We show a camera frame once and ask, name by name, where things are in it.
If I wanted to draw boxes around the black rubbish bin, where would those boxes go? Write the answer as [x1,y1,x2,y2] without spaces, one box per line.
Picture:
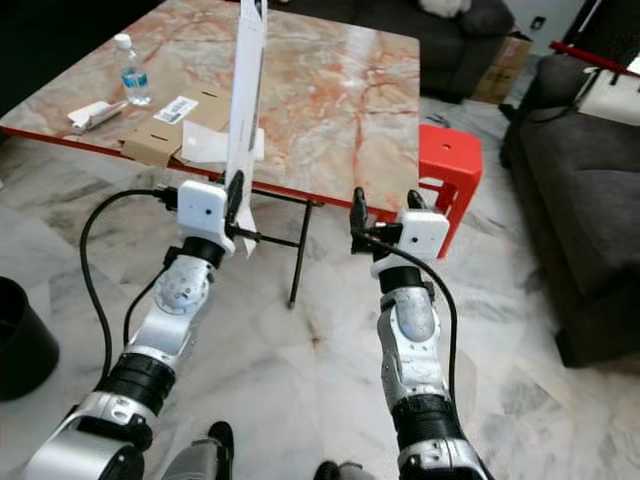
[0,276,61,403]

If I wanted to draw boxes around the red plastic stool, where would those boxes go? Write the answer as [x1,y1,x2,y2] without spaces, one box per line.
[368,122,486,261]

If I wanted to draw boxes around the black metal table legs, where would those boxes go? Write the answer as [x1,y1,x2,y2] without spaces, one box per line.
[248,192,327,309]

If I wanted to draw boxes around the white paper sheet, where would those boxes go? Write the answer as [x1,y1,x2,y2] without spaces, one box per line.
[181,121,267,167]

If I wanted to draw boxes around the flat brown cardboard box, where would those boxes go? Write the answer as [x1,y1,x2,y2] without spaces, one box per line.
[121,84,232,168]

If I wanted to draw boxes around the marble table with red edge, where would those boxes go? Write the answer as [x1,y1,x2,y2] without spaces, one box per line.
[0,0,423,223]

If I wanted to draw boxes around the dark grey armchair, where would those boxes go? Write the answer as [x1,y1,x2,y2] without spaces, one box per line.
[265,0,517,103]

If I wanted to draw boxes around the brown cardboard carton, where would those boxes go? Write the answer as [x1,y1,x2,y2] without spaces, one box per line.
[469,32,534,106]

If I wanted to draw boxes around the clear plastic water bottle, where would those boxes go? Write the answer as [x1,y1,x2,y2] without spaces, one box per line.
[112,33,154,108]

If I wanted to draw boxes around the dark grey fabric sofa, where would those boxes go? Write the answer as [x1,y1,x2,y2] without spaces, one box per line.
[500,53,640,369]

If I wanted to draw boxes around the crumpled white paper wrapper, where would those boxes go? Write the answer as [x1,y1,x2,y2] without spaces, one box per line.
[66,99,130,134]

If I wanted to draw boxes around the white plush toy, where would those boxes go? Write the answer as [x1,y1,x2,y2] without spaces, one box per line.
[417,0,474,20]

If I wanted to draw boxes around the robot left leg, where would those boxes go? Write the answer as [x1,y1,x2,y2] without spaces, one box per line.
[158,420,237,480]

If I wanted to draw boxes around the robot leg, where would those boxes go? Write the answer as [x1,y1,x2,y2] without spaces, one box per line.
[312,459,377,480]
[158,420,237,480]

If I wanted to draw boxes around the white bag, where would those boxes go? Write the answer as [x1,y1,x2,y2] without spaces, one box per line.
[574,64,640,129]

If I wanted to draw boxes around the red bar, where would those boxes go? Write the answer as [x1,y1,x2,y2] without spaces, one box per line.
[549,41,640,77]

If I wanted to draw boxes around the robot right leg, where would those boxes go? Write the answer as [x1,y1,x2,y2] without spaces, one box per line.
[312,459,377,480]

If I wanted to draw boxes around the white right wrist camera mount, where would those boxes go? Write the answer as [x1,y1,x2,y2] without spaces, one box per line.
[370,209,451,278]

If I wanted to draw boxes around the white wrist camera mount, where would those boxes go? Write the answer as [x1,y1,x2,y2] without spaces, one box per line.
[177,180,239,247]
[370,209,451,278]

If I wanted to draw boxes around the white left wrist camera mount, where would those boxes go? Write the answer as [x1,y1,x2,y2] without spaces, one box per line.
[177,180,239,247]

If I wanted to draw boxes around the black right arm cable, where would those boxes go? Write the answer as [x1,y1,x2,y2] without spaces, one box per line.
[360,231,460,403]

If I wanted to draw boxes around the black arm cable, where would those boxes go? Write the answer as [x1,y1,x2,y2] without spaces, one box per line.
[360,231,460,403]
[79,187,182,377]

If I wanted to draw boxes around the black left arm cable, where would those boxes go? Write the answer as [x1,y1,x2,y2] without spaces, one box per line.
[79,187,182,377]

